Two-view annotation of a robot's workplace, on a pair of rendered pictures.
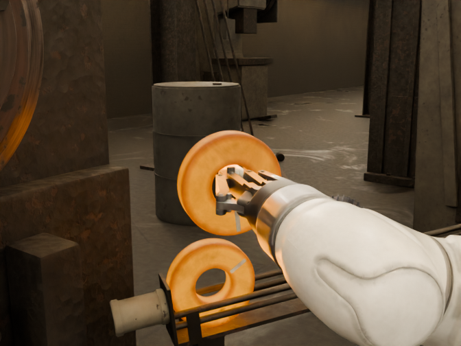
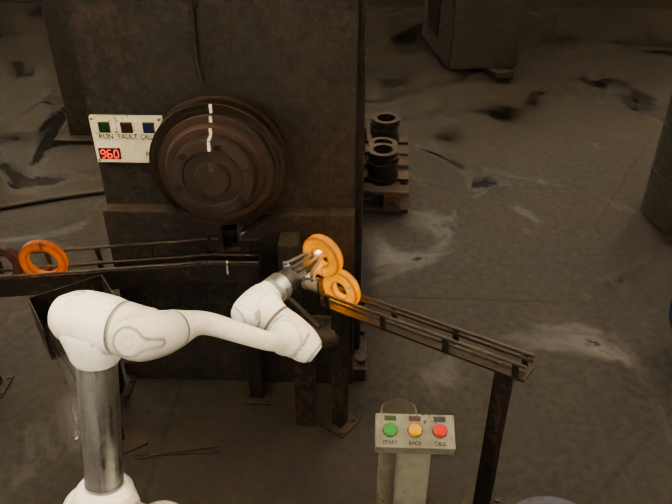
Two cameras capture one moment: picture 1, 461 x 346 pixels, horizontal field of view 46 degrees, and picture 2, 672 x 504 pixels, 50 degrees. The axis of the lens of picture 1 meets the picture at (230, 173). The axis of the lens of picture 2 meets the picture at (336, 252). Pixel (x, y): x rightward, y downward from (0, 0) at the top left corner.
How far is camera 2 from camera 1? 2.08 m
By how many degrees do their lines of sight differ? 55
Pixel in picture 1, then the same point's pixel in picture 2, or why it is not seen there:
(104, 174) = (337, 216)
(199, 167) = (307, 245)
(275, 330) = (562, 353)
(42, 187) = (302, 214)
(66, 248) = (290, 245)
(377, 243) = (241, 301)
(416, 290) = (237, 315)
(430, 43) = not seen: outside the picture
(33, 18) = (280, 162)
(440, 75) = not seen: outside the picture
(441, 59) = not seen: outside the picture
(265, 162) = (330, 255)
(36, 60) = (280, 177)
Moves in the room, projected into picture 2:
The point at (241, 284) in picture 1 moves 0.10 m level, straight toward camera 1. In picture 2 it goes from (349, 296) to (326, 306)
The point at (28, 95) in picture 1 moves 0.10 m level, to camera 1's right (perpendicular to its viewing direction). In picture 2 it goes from (276, 188) to (291, 200)
